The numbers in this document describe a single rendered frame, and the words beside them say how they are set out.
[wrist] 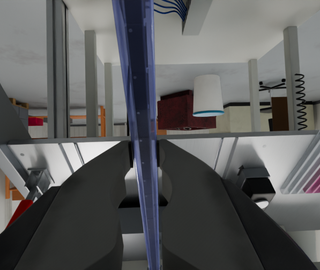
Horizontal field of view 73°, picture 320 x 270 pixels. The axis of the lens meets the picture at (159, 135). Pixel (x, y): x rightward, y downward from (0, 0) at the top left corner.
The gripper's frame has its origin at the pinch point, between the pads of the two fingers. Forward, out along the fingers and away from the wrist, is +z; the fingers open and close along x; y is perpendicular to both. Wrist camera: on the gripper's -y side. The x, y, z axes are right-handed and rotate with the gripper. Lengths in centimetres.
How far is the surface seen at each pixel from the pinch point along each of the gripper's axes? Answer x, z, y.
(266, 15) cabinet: 35, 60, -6
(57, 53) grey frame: -22, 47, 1
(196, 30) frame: 14, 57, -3
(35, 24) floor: -91, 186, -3
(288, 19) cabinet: 42, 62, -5
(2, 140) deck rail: -19.1, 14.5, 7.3
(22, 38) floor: -114, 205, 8
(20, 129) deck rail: -19.1, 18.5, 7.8
